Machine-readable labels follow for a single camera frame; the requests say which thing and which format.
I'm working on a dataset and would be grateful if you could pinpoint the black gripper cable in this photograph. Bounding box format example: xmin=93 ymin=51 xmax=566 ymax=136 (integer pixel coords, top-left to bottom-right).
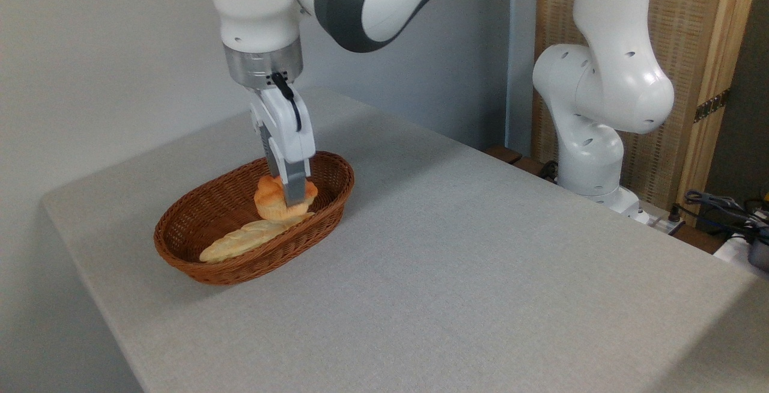
xmin=270 ymin=72 xmax=303 ymax=132

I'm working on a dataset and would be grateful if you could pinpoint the grey round container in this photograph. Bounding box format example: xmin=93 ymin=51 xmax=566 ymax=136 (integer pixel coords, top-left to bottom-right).
xmin=747 ymin=238 xmax=769 ymax=272

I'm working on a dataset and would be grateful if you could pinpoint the long pale bread loaf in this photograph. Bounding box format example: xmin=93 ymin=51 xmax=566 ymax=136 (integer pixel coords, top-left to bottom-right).
xmin=199 ymin=212 xmax=315 ymax=263

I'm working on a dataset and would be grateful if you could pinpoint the grey tablecloth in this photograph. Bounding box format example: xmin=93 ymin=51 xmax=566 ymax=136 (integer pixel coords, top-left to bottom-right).
xmin=41 ymin=85 xmax=769 ymax=393

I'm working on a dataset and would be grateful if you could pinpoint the brown wicker basket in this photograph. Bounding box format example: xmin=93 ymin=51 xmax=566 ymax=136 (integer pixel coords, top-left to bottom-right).
xmin=153 ymin=151 xmax=355 ymax=286

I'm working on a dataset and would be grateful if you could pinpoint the wooden woven screen panel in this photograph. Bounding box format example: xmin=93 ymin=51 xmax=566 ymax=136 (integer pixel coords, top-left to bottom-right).
xmin=532 ymin=0 xmax=762 ymax=225

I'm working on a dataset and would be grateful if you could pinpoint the round orange bread bun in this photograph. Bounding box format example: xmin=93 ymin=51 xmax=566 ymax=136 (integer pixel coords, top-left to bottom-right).
xmin=254 ymin=174 xmax=319 ymax=222

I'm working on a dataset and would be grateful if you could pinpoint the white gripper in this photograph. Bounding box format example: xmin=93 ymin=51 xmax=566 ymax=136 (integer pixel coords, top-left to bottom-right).
xmin=249 ymin=87 xmax=317 ymax=207

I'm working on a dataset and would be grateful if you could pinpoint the bundle of dark cables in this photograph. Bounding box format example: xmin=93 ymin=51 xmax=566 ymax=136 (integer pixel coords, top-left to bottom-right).
xmin=684 ymin=189 xmax=769 ymax=234

